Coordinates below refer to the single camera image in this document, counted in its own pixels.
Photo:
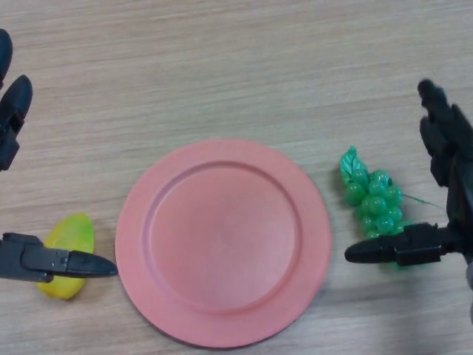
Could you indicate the yellow green starfruit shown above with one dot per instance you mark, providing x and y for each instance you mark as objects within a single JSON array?
[{"x": 72, "y": 233}]

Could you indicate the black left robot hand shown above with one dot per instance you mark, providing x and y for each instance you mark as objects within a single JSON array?
[{"x": 26, "y": 260}]

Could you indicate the pink round plate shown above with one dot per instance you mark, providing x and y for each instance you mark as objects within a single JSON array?
[{"x": 221, "y": 244}]

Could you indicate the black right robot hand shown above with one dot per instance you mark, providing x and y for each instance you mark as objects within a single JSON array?
[{"x": 460, "y": 207}]

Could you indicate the green plastic grape bunch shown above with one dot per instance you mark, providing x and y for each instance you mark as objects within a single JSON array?
[{"x": 373, "y": 203}]

